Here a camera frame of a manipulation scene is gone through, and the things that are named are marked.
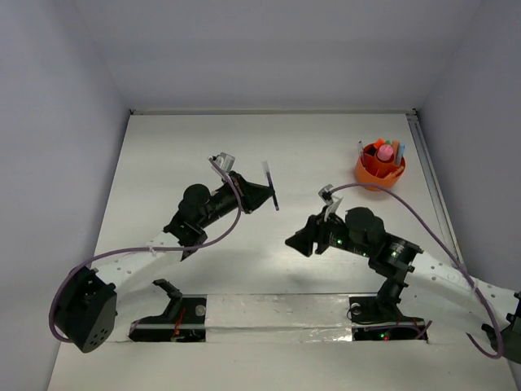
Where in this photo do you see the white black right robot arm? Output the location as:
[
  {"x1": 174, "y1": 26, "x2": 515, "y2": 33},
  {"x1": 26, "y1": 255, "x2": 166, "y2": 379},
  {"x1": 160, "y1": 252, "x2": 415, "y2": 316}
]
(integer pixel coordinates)
[{"x1": 285, "y1": 207, "x2": 520, "y2": 362}]

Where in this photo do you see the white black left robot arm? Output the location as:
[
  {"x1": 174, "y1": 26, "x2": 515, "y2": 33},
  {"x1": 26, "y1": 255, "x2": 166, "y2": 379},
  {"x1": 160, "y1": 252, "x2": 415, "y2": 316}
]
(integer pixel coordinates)
[{"x1": 48, "y1": 170, "x2": 277, "y2": 354}]

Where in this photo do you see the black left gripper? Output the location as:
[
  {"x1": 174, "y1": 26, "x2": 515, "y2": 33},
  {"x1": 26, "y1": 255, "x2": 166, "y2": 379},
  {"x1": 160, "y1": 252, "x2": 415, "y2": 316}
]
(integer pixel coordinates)
[{"x1": 197, "y1": 171, "x2": 274, "y2": 229}]

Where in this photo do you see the blue tip clear highlighter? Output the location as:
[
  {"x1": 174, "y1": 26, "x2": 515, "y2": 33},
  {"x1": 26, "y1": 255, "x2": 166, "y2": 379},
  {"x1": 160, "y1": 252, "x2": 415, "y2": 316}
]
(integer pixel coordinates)
[{"x1": 394, "y1": 143, "x2": 405, "y2": 166}]

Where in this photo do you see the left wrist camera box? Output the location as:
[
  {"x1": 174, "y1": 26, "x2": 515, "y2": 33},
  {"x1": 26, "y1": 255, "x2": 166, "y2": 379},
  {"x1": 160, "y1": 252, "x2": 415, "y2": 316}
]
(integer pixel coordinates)
[{"x1": 208, "y1": 152, "x2": 235, "y2": 174}]

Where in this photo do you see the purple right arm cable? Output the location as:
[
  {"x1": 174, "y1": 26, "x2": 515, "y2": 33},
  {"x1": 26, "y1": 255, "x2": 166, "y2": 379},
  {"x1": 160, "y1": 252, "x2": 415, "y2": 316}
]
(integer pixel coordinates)
[{"x1": 325, "y1": 182, "x2": 506, "y2": 360}]

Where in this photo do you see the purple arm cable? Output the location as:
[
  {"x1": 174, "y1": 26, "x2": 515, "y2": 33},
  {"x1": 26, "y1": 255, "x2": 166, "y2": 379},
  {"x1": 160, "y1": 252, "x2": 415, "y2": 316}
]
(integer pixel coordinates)
[
  {"x1": 48, "y1": 158, "x2": 246, "y2": 342},
  {"x1": 325, "y1": 182, "x2": 506, "y2": 360}
]

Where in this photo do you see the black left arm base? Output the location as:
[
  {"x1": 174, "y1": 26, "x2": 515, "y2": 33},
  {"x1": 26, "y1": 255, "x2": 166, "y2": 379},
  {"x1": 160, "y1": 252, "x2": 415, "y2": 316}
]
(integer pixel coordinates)
[{"x1": 128, "y1": 279, "x2": 207, "y2": 343}]

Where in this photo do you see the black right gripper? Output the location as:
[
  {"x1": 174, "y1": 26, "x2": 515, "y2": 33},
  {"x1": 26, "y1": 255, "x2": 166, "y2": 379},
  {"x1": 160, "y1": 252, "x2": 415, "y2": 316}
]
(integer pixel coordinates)
[{"x1": 284, "y1": 204, "x2": 371, "y2": 257}]

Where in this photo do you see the peach translucent marker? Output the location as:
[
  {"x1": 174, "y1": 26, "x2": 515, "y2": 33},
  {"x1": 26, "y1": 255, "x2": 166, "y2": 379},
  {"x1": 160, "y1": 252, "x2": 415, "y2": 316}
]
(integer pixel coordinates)
[{"x1": 384, "y1": 167, "x2": 403, "y2": 180}]

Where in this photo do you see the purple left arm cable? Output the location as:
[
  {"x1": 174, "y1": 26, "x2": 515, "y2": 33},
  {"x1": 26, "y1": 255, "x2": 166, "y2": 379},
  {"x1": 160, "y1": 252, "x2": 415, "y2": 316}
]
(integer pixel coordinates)
[{"x1": 48, "y1": 158, "x2": 246, "y2": 342}]

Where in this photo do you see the orange round organizer container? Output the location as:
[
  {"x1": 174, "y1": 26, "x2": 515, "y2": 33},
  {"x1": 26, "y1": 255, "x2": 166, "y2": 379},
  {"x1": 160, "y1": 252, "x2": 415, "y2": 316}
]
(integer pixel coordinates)
[{"x1": 354, "y1": 140, "x2": 406, "y2": 188}]

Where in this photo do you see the orange marker cap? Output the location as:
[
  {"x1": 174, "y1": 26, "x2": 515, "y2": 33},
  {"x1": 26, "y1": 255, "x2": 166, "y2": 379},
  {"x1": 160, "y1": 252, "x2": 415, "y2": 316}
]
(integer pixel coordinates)
[{"x1": 374, "y1": 138, "x2": 387, "y2": 149}]

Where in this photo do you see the blue ballpoint pen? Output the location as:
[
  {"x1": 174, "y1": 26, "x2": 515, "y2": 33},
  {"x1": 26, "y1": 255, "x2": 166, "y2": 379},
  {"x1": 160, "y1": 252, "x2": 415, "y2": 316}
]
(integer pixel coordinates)
[{"x1": 357, "y1": 141, "x2": 366, "y2": 168}]

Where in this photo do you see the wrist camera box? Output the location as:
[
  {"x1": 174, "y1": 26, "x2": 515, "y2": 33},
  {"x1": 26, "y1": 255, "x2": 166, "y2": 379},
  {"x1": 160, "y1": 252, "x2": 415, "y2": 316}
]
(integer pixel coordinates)
[
  {"x1": 318, "y1": 184, "x2": 342, "y2": 222},
  {"x1": 208, "y1": 152, "x2": 235, "y2": 174}
]

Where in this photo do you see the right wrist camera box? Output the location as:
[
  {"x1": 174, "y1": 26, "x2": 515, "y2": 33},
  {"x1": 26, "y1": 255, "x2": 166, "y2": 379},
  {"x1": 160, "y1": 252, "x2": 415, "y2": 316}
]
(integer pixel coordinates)
[{"x1": 318, "y1": 184, "x2": 342, "y2": 222}]

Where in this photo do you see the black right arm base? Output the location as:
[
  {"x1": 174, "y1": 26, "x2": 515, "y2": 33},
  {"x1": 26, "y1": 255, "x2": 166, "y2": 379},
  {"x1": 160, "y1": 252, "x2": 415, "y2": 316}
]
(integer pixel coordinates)
[{"x1": 346, "y1": 281, "x2": 429, "y2": 341}]

